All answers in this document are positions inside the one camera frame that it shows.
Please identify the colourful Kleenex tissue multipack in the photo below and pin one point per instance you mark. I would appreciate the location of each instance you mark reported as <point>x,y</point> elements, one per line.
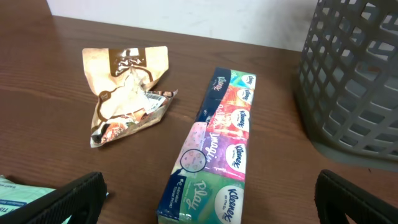
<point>208,179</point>

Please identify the grey plastic basket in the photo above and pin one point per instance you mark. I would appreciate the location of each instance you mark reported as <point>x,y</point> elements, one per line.
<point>346,87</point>

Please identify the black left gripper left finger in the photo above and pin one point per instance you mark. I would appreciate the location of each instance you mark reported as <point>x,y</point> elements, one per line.
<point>80,201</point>

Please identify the light blue wipes packet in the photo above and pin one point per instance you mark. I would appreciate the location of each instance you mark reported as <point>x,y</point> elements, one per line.
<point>14,196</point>

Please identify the crumpled beige snack bag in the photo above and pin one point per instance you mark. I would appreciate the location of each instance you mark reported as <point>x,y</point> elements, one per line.
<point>123,81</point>

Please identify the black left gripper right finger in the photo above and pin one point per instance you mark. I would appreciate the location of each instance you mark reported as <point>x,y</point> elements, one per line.
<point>337,200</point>

